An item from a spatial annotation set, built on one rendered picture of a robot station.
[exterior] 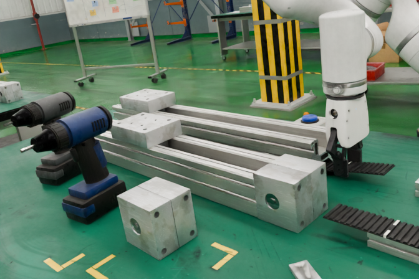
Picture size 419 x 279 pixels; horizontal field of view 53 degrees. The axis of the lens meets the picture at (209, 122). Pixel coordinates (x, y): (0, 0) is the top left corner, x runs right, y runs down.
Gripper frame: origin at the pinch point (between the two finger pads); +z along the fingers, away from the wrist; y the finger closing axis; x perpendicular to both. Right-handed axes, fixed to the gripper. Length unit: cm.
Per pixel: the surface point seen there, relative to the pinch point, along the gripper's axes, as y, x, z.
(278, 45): 243, 202, 19
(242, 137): -3.9, 26.0, -3.1
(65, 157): -35, 60, -3
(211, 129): -5.0, 36.1, -4.1
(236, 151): -15.9, 16.8, -5.5
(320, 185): -16.3, -3.5, -2.9
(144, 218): -43.2, 12.9, -4.5
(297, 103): 249, 190, 77
